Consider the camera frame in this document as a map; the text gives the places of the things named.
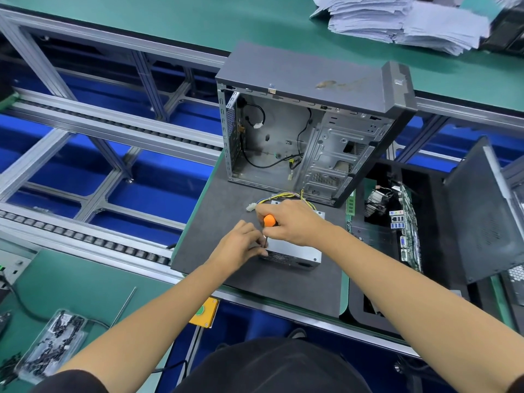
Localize person's right hand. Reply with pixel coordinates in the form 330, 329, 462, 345
254, 198, 334, 249

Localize person's left hand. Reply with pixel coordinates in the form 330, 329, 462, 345
204, 218, 270, 275

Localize orange-handled screwdriver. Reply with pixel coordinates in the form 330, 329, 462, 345
259, 212, 278, 249

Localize power supply circuit board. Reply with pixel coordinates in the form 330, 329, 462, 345
245, 189, 318, 215

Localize silver optical drive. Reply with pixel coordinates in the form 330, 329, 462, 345
262, 200, 326, 265

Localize silver power supply unit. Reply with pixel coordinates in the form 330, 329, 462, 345
259, 245, 324, 272

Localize person's left forearm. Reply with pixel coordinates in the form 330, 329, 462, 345
56, 259, 234, 393

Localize person's right forearm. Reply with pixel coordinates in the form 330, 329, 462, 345
321, 225, 524, 393

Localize person's black trousers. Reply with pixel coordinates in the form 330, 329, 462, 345
174, 336, 374, 393

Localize person's black shirt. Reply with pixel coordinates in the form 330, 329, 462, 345
31, 369, 524, 393

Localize yellow box with green button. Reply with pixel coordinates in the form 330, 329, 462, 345
189, 295, 221, 329

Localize processor cooler with fan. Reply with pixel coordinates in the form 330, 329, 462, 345
364, 187, 396, 218

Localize green motherboard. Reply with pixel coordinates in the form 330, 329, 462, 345
347, 182, 424, 272

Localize grey computer tower case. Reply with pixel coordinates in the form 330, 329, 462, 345
215, 40, 419, 209

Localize dark grey case side panel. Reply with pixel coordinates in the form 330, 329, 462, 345
443, 135, 524, 287

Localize clear plastic screw box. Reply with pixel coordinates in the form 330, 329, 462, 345
14, 307, 90, 385

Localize stack of white papers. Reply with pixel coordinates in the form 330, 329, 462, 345
310, 0, 493, 57

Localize black cardboard box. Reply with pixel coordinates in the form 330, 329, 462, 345
482, 7, 524, 56

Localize black electric screwdriver with cable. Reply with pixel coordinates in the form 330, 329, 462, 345
0, 270, 189, 377

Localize aluminium conveyor frame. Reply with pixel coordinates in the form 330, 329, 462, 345
0, 4, 524, 382

